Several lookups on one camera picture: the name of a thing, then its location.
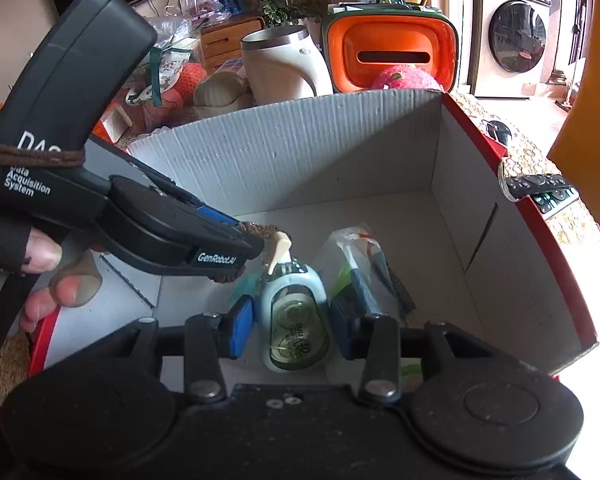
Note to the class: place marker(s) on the white mug with steel rim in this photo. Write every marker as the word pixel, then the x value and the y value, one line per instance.
pixel 280 67

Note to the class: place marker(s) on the clear bead organizer box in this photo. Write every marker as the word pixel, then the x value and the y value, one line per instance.
pixel 230 66

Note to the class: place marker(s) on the clear pen packet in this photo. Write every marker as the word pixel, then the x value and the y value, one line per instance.
pixel 362 270

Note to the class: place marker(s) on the wooden television cabinet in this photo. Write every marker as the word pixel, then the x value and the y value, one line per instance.
pixel 227 42

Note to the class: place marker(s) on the light blue correction tape dispenser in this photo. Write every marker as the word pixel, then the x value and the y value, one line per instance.
pixel 292 310

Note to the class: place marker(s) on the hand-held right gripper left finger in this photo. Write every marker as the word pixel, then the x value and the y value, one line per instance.
pixel 240 327

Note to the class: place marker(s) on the orange knitted ball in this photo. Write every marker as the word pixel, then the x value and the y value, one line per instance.
pixel 190 82

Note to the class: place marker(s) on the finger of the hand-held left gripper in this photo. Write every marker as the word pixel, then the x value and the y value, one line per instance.
pixel 227 274
pixel 215 215

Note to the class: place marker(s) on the white washing machine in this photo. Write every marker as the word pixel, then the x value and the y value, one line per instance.
pixel 517 35

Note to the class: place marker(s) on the crumpled clear plastic cover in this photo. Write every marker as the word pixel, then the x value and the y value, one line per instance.
pixel 172 30

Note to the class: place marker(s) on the orange and green desk organizer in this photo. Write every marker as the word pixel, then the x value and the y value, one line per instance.
pixel 390 35

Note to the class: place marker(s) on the white and red cardboard box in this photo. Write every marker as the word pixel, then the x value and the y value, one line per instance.
pixel 330 160

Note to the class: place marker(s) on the yellow wooden chair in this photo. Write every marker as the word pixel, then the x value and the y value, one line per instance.
pixel 590 85

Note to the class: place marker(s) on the person's left hand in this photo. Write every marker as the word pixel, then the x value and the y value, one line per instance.
pixel 42 257

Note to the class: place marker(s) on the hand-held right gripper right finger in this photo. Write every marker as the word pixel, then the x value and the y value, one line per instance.
pixel 347 332

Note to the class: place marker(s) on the beige bowl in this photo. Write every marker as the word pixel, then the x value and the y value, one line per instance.
pixel 230 110
pixel 220 87

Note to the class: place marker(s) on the black remote control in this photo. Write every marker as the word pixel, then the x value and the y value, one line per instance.
pixel 540 184

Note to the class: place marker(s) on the pink plush ball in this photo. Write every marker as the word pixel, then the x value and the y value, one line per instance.
pixel 405 80

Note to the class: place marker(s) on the brown patterned tablecloth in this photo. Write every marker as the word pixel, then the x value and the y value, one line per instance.
pixel 530 160

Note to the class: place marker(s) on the small black gadget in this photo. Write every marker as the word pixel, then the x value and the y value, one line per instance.
pixel 497 132

